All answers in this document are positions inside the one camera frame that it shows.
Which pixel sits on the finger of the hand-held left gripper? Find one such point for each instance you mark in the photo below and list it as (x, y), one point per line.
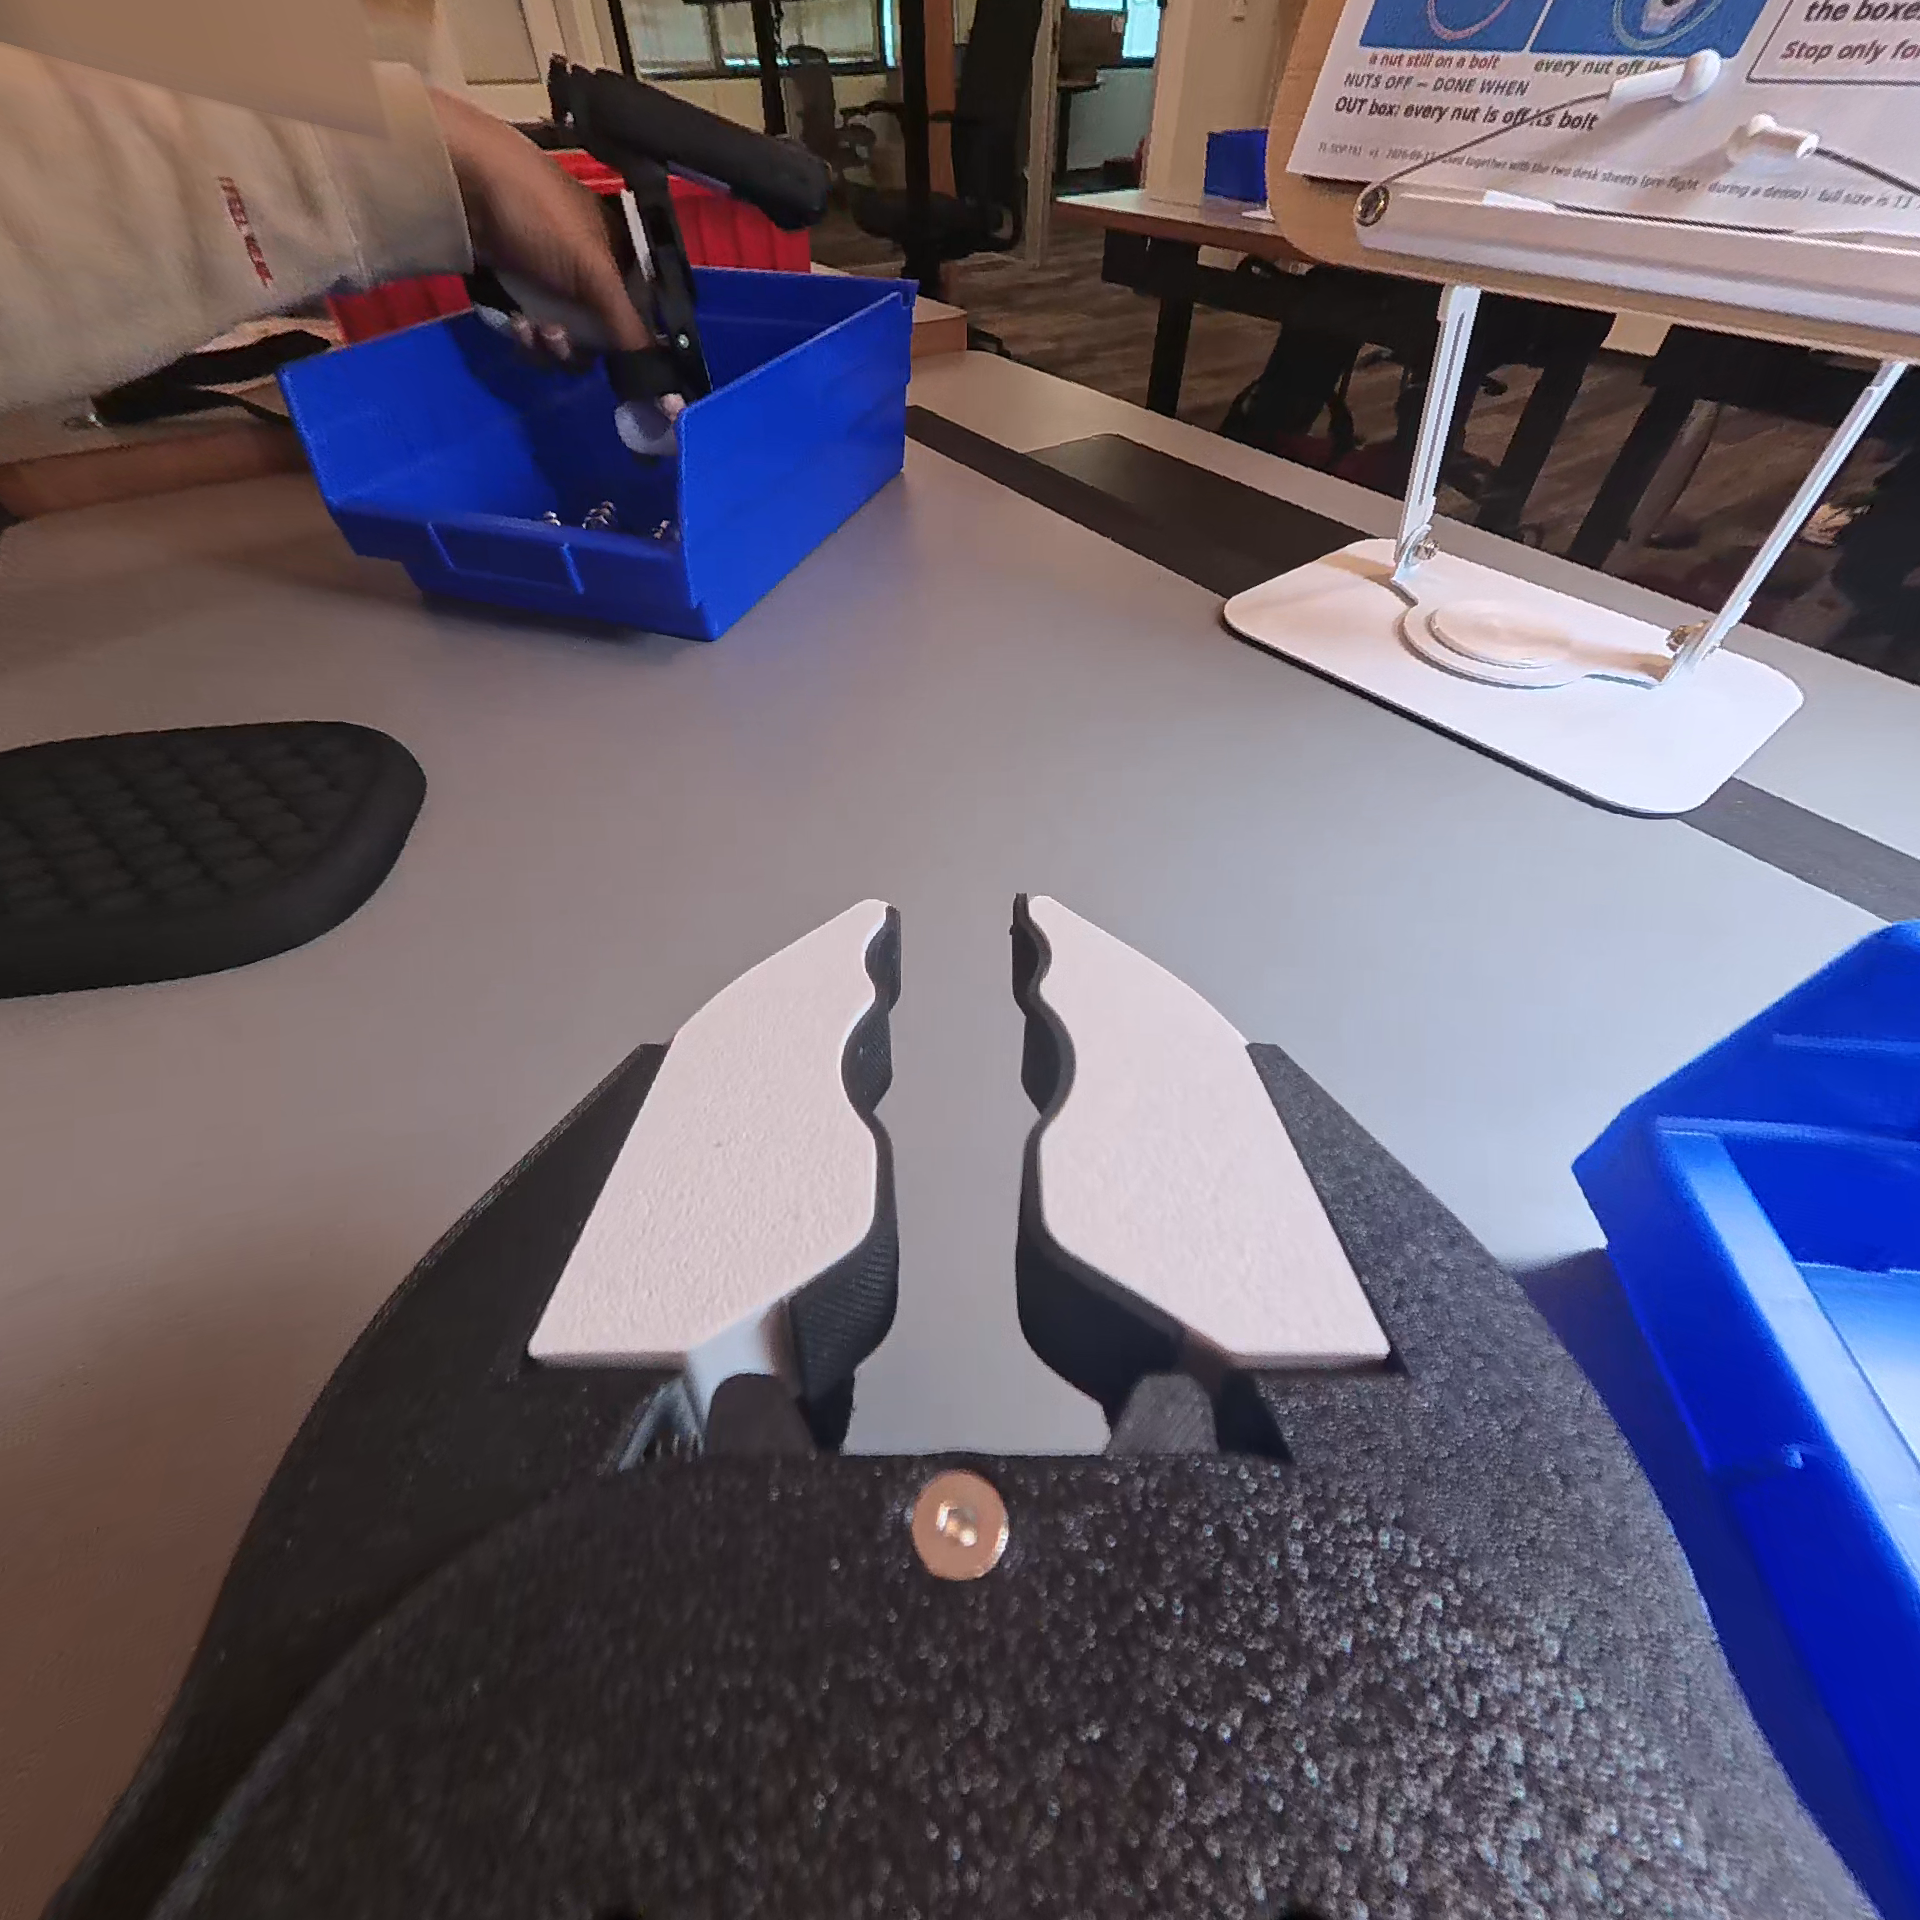
(642, 428)

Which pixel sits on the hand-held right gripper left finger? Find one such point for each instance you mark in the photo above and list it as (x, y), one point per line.
(716, 1188)

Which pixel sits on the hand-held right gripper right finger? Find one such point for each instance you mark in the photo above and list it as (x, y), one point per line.
(1202, 1188)

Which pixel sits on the blue plastic bin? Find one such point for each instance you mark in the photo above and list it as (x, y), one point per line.
(1237, 166)
(1802, 1352)
(780, 451)

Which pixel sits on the person's left forearm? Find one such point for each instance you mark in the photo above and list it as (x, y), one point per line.
(181, 242)

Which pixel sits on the person's left hand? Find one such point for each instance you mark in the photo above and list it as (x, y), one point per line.
(557, 242)

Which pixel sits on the red plastic bin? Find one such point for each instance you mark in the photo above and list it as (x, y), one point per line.
(738, 228)

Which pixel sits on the black office chair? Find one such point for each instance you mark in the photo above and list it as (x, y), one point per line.
(961, 136)

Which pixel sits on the wooden office desk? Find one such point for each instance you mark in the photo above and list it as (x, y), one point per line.
(1202, 228)

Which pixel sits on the light wooden board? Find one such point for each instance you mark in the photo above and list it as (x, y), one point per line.
(123, 459)

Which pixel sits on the white document stand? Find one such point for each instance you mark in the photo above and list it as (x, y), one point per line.
(1501, 676)

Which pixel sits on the black wrist rest pad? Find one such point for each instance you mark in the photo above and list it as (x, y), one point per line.
(181, 856)

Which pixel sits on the printed instruction sheet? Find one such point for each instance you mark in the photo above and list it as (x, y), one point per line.
(1621, 92)

